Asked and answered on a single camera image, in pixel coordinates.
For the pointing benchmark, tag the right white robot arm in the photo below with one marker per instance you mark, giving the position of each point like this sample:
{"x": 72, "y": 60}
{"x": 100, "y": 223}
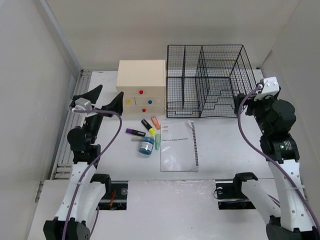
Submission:
{"x": 289, "y": 216}

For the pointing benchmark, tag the white instruction booklet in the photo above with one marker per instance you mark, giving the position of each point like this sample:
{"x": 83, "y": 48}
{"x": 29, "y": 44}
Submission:
{"x": 178, "y": 147}

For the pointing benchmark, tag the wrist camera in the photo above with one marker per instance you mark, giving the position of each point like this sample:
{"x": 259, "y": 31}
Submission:
{"x": 81, "y": 104}
{"x": 267, "y": 87}

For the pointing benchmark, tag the aluminium rail left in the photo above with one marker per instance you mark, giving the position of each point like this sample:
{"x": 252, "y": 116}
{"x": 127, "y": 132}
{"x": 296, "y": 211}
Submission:
{"x": 63, "y": 156}

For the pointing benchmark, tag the small beige eraser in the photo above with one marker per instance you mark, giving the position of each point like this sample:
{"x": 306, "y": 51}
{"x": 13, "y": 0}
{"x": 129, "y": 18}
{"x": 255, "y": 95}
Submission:
{"x": 136, "y": 138}

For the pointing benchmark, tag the orange highlighter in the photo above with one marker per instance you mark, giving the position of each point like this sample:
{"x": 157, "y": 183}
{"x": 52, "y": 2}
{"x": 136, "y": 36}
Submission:
{"x": 155, "y": 122}

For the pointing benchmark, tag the green highlighter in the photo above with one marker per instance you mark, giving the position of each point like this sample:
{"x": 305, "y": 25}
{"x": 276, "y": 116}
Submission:
{"x": 157, "y": 143}

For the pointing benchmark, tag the purple black highlighter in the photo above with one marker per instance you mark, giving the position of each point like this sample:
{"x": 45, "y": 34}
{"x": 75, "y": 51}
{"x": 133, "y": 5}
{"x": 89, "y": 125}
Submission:
{"x": 135, "y": 132}

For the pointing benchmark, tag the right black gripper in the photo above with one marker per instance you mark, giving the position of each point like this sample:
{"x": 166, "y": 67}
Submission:
{"x": 251, "y": 103}

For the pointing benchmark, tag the yellow black highlighter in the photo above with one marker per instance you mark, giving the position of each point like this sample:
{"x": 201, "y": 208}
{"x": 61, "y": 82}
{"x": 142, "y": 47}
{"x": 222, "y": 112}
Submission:
{"x": 150, "y": 129}

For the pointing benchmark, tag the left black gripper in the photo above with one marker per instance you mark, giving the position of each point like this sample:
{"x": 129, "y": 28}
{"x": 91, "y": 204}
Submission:
{"x": 115, "y": 105}

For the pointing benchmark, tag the beige wooden drawer cabinet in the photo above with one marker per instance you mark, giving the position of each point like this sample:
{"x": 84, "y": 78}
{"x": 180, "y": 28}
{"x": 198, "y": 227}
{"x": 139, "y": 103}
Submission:
{"x": 142, "y": 73}

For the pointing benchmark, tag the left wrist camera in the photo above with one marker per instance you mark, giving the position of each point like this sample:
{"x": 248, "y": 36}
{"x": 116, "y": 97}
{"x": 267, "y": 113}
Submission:
{"x": 81, "y": 104}

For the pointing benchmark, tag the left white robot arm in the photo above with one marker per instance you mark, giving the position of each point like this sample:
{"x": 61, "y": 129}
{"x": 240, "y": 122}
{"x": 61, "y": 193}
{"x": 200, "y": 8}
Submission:
{"x": 86, "y": 187}

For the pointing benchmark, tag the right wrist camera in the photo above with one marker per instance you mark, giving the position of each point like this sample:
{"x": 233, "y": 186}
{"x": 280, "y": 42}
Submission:
{"x": 267, "y": 87}

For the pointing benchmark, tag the black wire mesh organizer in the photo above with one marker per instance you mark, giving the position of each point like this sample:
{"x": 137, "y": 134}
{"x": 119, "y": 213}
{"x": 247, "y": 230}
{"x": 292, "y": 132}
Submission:
{"x": 202, "y": 81}

